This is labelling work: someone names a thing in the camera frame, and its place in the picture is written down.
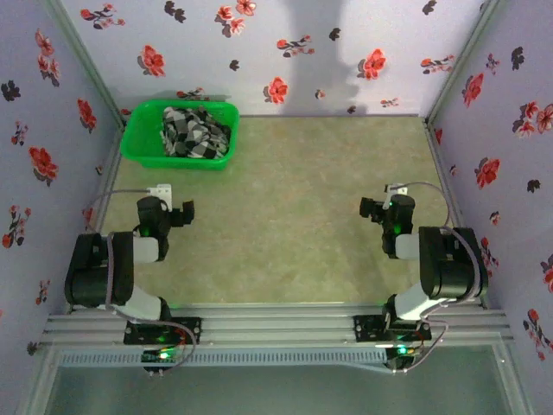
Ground arm thin base wire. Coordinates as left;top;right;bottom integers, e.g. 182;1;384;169
391;319;449;375
149;322;198;377

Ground left arm thin base wire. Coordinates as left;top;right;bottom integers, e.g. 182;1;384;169
149;322;198;377

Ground aluminium corner post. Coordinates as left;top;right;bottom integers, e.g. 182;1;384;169
45;0;129;129
423;0;506;129

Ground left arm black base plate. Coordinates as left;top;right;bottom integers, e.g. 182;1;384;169
124;316;203;346

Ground aluminium rail beam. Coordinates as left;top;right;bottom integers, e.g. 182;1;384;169
41;302;513;347

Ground black white checkered shirt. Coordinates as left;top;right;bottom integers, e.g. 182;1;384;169
159;105;232;159

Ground green plastic basket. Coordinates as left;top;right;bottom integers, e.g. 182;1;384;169
119;99;241;171

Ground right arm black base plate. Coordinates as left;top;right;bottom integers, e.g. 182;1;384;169
353;314;432;342

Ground right arm thin base wire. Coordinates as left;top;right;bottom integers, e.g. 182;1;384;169
391;319;449;375

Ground grey slotted cable duct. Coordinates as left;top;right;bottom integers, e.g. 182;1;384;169
58;348;388;368

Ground aluminium side rail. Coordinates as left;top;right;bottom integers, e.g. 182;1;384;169
67;123;130;312

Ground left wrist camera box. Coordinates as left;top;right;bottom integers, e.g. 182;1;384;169
146;183;173;213

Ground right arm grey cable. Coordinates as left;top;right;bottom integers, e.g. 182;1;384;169
401;181;487;303

